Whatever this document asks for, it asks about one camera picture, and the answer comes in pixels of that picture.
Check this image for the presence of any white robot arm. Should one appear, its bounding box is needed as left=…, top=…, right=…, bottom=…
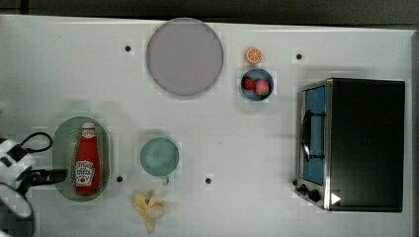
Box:
left=0, top=138, right=68, bottom=237

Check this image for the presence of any red strawberry toy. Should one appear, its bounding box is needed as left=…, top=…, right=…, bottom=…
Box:
left=243, top=77, right=256, bottom=90

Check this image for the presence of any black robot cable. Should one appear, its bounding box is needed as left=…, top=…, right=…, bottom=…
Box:
left=19, top=131, right=53, bottom=154

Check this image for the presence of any orange slice toy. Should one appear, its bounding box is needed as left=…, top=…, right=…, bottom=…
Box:
left=244, top=47, right=263, bottom=65

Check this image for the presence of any pink strawberry toy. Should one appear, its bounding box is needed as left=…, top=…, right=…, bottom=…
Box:
left=255, top=79, right=270, bottom=97

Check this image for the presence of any green oval strainer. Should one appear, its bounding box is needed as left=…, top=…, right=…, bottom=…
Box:
left=52, top=117, right=113, bottom=202

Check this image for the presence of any blue bowl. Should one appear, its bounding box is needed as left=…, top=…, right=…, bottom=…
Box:
left=240, top=68, right=274, bottom=102

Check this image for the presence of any red plush ketchup bottle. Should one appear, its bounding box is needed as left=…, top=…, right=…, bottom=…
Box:
left=74, top=121, right=101, bottom=196

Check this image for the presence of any black toaster oven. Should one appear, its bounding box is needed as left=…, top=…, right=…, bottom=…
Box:
left=293, top=78, right=405, bottom=212

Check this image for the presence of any lilac round plate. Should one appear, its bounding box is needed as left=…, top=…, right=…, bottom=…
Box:
left=146, top=18, right=224, bottom=96

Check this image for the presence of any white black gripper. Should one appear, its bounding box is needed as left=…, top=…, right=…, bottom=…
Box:
left=0, top=138, right=67, bottom=195

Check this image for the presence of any peeled banana toy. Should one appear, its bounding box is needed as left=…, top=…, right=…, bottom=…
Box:
left=133, top=193, right=166, bottom=233

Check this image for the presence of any green mug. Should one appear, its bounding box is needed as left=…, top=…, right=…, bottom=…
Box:
left=139, top=137, right=180, bottom=185

